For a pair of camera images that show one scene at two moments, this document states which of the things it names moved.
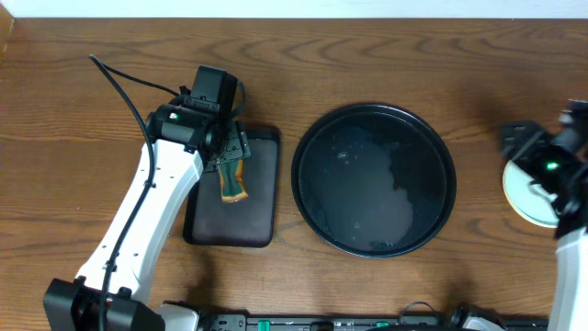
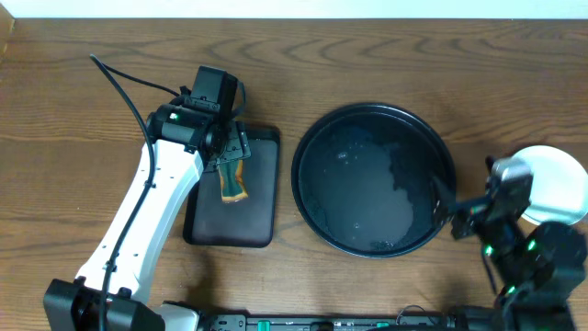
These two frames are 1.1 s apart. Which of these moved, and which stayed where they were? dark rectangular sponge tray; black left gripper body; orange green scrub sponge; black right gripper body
Moved: black right gripper body
Stayed: dark rectangular sponge tray; black left gripper body; orange green scrub sponge
